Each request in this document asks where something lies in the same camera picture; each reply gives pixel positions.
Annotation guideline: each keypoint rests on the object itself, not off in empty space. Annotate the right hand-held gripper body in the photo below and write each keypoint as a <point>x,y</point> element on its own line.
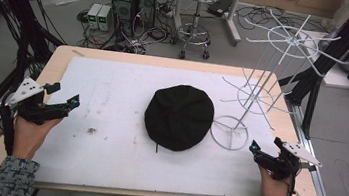
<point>283,163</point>

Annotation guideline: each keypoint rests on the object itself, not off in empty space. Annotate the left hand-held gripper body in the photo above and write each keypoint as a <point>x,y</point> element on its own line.
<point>25,90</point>

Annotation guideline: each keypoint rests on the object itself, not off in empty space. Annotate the person's right hand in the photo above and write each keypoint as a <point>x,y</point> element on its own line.
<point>271,187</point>

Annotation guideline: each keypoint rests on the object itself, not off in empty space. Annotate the person's left hand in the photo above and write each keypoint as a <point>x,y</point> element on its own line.
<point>30,137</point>

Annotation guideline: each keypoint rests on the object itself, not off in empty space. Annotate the white table mat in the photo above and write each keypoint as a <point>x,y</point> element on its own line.
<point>112,151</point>

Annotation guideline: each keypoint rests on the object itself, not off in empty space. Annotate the black beret hat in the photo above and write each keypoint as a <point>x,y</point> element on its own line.
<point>178,117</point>

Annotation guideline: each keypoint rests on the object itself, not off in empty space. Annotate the grey power supply unit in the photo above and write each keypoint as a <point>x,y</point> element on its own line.
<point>105,18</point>
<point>93,16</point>

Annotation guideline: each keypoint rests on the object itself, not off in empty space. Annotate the white side table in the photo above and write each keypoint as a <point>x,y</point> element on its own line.
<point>336,79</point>

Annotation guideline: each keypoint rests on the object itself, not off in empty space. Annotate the black computer tower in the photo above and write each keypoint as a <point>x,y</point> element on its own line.
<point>147,2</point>
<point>123,7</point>

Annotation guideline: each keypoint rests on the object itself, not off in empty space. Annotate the white desk leg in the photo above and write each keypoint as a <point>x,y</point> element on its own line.
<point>234,18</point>

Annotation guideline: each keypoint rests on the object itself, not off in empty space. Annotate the flat black box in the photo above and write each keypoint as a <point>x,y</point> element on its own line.
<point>220,7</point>

